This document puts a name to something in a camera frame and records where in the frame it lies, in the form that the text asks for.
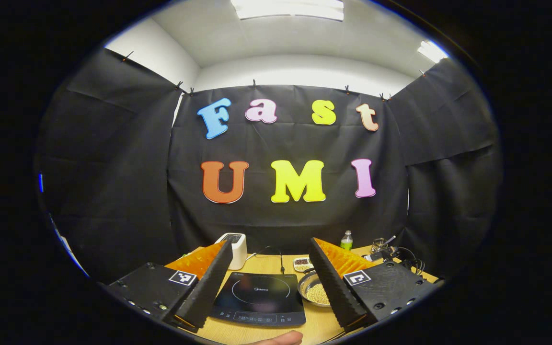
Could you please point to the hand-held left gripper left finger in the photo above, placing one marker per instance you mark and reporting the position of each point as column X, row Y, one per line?
column 206, row 287

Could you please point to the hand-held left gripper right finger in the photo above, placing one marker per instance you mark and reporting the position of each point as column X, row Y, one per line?
column 336, row 292

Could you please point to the black induction cooktop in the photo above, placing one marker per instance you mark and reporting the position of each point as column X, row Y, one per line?
column 257, row 297

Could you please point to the pile of soybeans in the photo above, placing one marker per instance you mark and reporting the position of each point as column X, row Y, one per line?
column 318, row 294

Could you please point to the white divided bean dish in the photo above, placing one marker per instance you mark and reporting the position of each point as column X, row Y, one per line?
column 302, row 262

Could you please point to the white toaster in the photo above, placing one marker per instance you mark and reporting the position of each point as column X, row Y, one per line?
column 237, row 249

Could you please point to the green label drink bottle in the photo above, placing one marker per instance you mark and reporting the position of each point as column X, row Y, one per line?
column 347, row 242

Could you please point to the small black device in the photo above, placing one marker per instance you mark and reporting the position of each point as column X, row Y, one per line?
column 382, row 254

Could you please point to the black backdrop cloth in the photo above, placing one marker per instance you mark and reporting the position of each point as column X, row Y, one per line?
column 304, row 143

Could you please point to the row of small cloth clips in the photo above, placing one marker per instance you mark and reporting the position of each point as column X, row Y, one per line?
column 254, row 84

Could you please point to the small ceiling light panel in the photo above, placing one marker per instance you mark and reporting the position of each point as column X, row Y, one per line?
column 431, row 51

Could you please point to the large ceiling light panel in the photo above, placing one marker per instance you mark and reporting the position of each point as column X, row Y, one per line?
column 288, row 8

